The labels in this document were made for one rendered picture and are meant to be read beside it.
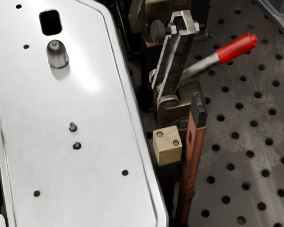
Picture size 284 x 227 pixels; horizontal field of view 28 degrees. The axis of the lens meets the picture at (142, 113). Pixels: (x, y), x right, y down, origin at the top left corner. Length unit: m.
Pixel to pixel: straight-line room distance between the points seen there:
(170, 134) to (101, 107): 0.14
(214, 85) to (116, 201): 0.50
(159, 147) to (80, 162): 0.13
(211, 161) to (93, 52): 0.38
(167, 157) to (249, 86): 0.49
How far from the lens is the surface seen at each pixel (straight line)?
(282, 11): 1.33
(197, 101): 0.65
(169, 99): 0.79
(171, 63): 0.73
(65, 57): 0.90
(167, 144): 0.77
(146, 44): 0.98
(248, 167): 1.17
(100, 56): 0.92
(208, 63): 0.78
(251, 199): 1.15
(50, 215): 0.82
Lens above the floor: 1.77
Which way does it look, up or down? 63 degrees down
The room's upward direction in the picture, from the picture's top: 2 degrees counter-clockwise
